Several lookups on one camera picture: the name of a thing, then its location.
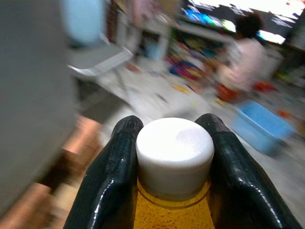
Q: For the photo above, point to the person in pale shirt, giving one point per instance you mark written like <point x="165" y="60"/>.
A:
<point x="245" y="62"/>

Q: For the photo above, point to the white folding chair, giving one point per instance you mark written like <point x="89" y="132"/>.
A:
<point x="100" y="59"/>

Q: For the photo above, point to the pale blue round object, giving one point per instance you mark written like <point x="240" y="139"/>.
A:
<point x="81" y="21"/>

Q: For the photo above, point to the red orange toy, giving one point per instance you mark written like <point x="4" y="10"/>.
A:
<point x="226" y="93"/>

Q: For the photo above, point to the yellow drink bottle white cap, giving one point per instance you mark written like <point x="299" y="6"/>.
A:
<point x="174" y="152"/>

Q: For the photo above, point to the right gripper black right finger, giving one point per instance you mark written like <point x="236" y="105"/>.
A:
<point x="238" y="186"/>

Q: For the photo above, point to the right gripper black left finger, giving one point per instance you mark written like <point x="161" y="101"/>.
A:
<point x="112" y="181"/>

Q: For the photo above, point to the light blue plastic bin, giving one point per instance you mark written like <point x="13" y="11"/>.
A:
<point x="262" y="124"/>

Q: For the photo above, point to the large television screen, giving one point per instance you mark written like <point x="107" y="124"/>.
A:
<point x="205" y="16"/>

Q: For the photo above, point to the white shelf with toys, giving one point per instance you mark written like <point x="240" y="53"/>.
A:
<point x="190" y="31"/>

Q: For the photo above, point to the large grey panel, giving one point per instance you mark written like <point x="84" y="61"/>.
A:
<point x="33" y="83"/>

